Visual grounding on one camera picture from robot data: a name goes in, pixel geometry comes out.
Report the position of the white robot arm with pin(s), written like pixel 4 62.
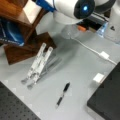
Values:
pixel 73 11

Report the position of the black pen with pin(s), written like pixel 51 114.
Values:
pixel 62 95

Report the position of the small white block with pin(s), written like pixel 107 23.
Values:
pixel 98 78

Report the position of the blue book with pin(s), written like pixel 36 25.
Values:
pixel 10 33

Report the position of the black box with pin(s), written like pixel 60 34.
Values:
pixel 105 101

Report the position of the white cable adapter box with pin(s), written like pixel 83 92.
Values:
pixel 104 55

